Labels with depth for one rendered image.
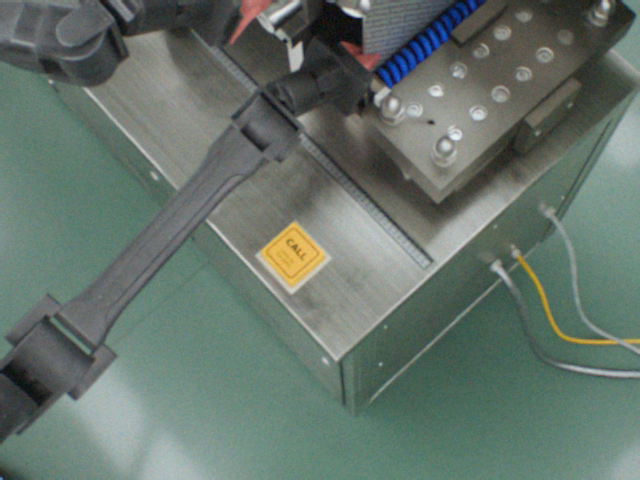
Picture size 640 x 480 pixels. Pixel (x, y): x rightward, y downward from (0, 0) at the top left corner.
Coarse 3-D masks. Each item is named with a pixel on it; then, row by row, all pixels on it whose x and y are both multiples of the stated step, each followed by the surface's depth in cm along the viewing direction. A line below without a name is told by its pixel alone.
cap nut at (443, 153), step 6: (444, 138) 141; (450, 138) 142; (438, 144) 142; (444, 144) 141; (450, 144) 141; (432, 150) 145; (438, 150) 142; (444, 150) 141; (450, 150) 141; (432, 156) 145; (438, 156) 143; (444, 156) 142; (450, 156) 143; (438, 162) 144; (444, 162) 144; (450, 162) 145
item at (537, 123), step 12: (564, 84) 149; (576, 84) 149; (552, 96) 148; (564, 96) 148; (540, 108) 148; (552, 108) 148; (564, 108) 153; (528, 120) 147; (540, 120) 147; (552, 120) 153; (528, 132) 149; (540, 132) 151; (516, 144) 156; (528, 144) 154
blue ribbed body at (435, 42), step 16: (464, 0) 152; (480, 0) 151; (448, 16) 150; (464, 16) 151; (432, 32) 149; (448, 32) 151; (416, 48) 149; (432, 48) 151; (400, 64) 148; (416, 64) 151; (384, 80) 148
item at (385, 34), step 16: (400, 0) 137; (416, 0) 141; (432, 0) 145; (448, 0) 150; (384, 16) 137; (400, 16) 141; (416, 16) 146; (432, 16) 150; (368, 32) 137; (384, 32) 141; (400, 32) 146; (416, 32) 150; (368, 48) 141; (384, 48) 146; (400, 48) 151; (384, 64) 151
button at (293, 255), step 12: (288, 228) 154; (300, 228) 154; (276, 240) 154; (288, 240) 153; (300, 240) 153; (264, 252) 153; (276, 252) 153; (288, 252) 153; (300, 252) 153; (312, 252) 153; (276, 264) 152; (288, 264) 152; (300, 264) 152; (312, 264) 152; (288, 276) 152; (300, 276) 152
